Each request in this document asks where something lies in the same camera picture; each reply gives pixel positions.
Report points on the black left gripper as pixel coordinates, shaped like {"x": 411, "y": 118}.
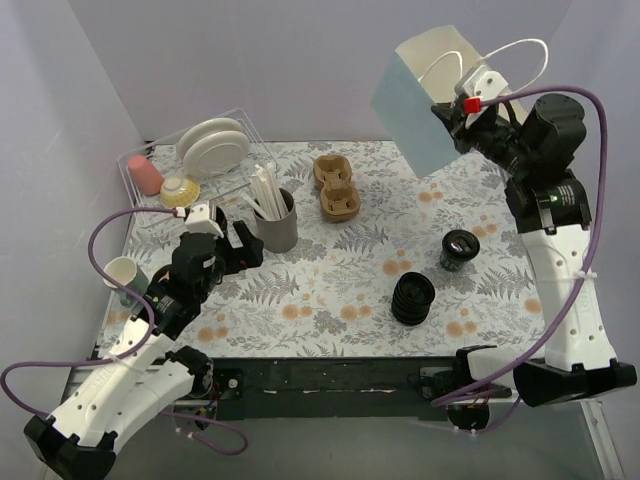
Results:
{"x": 230, "y": 248}

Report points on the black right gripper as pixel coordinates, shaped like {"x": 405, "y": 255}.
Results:
{"x": 460, "y": 128}

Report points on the light blue paper bag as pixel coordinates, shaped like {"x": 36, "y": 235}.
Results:
{"x": 423, "y": 72}

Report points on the brown cardboard cup carrier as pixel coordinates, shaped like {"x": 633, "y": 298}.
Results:
{"x": 339, "y": 199}

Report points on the black plastic cup lid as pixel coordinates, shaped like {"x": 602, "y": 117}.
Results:
{"x": 461, "y": 244}

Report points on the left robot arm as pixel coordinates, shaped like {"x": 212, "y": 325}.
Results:
{"x": 144, "y": 372}

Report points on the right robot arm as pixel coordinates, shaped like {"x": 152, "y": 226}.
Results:
{"x": 573, "y": 359}

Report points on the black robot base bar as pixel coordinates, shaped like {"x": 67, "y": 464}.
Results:
{"x": 325, "y": 387}

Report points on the stack of black cups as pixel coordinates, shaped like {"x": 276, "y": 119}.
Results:
{"x": 221, "y": 222}

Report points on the grey cylindrical straw holder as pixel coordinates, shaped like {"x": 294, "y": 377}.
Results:
{"x": 279, "y": 236}

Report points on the wrapped white straws bundle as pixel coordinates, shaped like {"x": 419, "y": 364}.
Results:
{"x": 266, "y": 198}

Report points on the yellow polka dot bowl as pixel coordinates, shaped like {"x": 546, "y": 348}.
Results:
{"x": 179, "y": 191}

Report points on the white ceramic plate front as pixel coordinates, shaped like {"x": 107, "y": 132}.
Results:
{"x": 216, "y": 154}

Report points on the white ceramic plate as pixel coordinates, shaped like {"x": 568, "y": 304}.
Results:
{"x": 201, "y": 130}
{"x": 216, "y": 154}

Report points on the pink plastic cup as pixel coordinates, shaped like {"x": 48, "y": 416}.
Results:
{"x": 145, "y": 175}

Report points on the white ceramic plate back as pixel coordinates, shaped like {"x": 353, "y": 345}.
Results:
{"x": 201, "y": 130}

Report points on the grey-green ceramic mug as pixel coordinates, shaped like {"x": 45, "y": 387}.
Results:
{"x": 127, "y": 272}

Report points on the stack of black lids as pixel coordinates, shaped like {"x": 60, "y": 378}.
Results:
{"x": 412, "y": 298}

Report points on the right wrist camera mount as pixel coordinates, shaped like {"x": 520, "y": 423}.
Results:
{"x": 479, "y": 84}

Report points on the white wire dish rack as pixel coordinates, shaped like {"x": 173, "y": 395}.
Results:
{"x": 162, "y": 154}

